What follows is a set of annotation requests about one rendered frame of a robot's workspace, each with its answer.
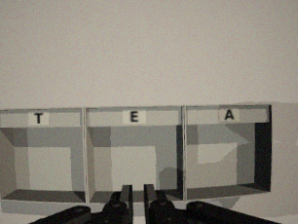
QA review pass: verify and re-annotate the grey rack of bins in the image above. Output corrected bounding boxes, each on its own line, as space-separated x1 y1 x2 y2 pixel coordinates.
0 103 273 205

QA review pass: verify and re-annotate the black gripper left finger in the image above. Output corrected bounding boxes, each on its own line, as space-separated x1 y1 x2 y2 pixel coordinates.
29 185 133 224

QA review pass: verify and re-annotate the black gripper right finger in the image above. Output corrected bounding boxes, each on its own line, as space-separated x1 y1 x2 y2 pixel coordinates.
144 184 280 224

